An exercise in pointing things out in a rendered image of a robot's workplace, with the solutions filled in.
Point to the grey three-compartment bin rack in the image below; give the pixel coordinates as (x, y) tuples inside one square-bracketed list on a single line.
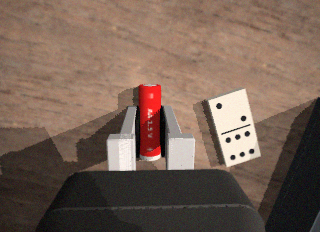
[(297, 207)]

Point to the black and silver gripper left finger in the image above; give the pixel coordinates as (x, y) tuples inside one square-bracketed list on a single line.
[(124, 148)]

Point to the white domino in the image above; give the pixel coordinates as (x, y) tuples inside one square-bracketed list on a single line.
[(233, 124)]

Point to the red aa battery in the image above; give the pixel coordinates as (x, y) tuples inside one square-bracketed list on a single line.
[(149, 103)]

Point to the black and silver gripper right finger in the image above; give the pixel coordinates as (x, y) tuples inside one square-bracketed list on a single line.
[(178, 148)]

